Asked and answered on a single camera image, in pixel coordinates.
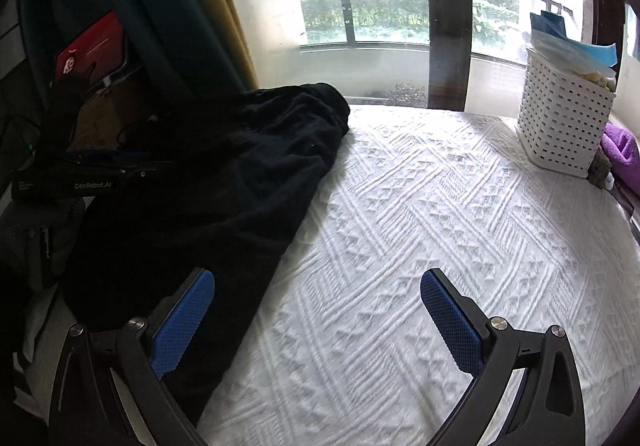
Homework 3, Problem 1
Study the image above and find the purple fleece cloth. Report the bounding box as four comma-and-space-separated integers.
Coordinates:
600, 123, 640, 174

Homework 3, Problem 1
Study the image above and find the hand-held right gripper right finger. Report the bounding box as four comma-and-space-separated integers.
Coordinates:
420, 267, 587, 446

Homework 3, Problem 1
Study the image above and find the black balcony railing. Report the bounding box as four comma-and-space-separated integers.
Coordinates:
280, 0, 566, 47

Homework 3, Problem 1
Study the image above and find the black shirt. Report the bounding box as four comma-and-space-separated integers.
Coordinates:
60, 82, 351, 427

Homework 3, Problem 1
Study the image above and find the white textured bedspread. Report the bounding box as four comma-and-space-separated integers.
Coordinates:
195, 103, 640, 446

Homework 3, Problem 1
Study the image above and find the dark window frame post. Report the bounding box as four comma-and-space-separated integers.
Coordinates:
420, 0, 474, 110

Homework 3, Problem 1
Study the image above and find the red tablet screen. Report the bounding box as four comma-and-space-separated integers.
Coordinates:
54, 12, 127, 88

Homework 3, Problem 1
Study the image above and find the teal curtain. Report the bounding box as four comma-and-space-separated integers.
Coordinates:
20, 0, 231, 127

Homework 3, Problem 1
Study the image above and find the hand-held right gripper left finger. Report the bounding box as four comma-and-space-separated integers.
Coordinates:
47, 267, 216, 446

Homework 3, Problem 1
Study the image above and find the grey plush toy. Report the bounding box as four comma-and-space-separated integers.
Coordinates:
587, 151, 614, 189

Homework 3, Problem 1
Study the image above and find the potted plant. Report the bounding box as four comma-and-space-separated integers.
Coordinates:
389, 82, 429, 108

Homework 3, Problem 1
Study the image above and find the yellow curtain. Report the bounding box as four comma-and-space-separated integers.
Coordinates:
167, 0, 259, 93

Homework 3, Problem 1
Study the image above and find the white woven plastic basket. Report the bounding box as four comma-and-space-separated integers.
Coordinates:
517, 48, 617, 178

